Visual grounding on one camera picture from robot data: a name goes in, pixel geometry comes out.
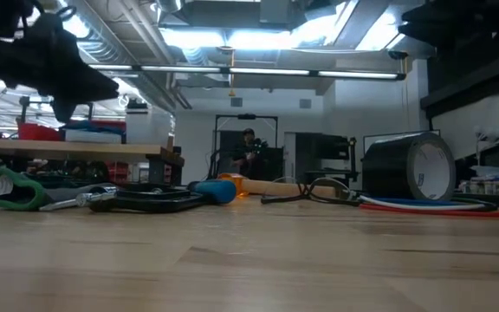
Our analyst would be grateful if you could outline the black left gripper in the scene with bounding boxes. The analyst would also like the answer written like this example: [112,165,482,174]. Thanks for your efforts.
[13,10,120,105]

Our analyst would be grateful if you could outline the white storage box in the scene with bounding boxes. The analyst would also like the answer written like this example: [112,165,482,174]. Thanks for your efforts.
[125,107,176,146]

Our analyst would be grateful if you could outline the wooden workbench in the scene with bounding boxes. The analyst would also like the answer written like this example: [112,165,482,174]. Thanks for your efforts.
[0,137,186,187]

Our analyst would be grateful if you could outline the small red bin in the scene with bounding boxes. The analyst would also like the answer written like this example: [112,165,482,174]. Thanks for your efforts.
[16,120,63,141]

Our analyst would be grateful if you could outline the black and grey work glove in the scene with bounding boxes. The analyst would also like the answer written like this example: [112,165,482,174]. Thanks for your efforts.
[0,166,107,212]

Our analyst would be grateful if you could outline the black C-clamp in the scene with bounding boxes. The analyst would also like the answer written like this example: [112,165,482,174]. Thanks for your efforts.
[38,184,210,214]

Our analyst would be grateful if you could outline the black and blue screwdriver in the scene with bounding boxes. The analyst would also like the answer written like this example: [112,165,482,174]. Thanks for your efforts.
[187,179,238,205]

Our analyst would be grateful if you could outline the long ceiling light bar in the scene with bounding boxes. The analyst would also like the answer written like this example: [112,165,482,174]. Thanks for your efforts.
[87,62,407,81]

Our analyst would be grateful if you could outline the person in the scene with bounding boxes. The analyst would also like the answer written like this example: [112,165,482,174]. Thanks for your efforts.
[230,127,270,181]

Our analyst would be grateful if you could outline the black cabinet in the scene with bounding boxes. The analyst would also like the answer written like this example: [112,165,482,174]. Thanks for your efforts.
[282,131,360,183]

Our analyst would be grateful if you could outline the clear safety glasses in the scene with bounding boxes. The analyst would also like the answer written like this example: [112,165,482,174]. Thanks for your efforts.
[260,175,362,206]

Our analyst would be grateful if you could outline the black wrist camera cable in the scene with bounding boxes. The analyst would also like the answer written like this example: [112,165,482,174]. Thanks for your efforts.
[28,0,78,23]

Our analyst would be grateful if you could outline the black rig frame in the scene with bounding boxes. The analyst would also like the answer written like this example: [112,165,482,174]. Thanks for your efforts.
[208,113,280,183]

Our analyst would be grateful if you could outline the black duct tape roll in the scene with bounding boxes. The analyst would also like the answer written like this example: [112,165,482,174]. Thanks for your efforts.
[360,131,457,202]

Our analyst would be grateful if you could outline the green wire loop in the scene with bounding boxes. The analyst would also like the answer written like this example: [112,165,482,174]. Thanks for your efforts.
[446,197,499,212]

